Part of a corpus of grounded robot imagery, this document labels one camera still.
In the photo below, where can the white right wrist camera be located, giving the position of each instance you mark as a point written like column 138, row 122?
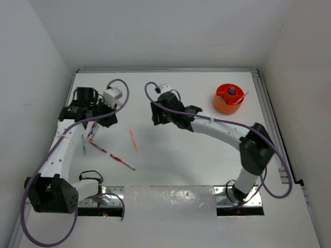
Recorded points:
column 163, row 88

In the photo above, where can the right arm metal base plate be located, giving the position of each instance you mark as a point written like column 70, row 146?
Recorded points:
column 252, row 200

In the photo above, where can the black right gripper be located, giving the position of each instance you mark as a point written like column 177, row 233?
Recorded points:
column 156, row 117

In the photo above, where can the white glue bottle blue cap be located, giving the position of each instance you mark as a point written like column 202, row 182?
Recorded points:
column 231, row 91

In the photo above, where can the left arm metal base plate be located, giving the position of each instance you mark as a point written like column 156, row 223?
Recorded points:
column 112, row 197

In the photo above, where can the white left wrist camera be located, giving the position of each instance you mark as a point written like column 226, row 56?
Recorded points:
column 112, row 97

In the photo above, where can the red gel pen long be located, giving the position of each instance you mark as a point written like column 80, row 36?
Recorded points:
column 122, row 162

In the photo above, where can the dark red gel pen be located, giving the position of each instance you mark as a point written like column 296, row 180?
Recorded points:
column 91, row 129

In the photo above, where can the blue gel pen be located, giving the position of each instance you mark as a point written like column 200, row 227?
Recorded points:
column 94, row 132

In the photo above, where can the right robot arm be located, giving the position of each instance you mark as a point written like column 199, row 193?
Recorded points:
column 255, row 153

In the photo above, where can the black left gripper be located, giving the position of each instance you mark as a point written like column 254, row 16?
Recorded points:
column 110, row 119

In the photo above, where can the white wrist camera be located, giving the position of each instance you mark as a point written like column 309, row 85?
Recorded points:
column 163, row 88
column 112, row 97

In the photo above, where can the blue thin ballpoint pen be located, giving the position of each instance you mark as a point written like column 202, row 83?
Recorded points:
column 83, row 145

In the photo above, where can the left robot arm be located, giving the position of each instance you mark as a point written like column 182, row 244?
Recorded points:
column 51, row 191

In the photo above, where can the orange round compartment container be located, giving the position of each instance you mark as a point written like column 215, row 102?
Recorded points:
column 229, row 107

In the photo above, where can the red capped gel pen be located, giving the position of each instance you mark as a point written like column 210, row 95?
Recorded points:
column 97, row 146

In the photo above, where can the orange highlighter pen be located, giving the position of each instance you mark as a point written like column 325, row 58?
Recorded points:
column 133, row 140
column 241, row 98

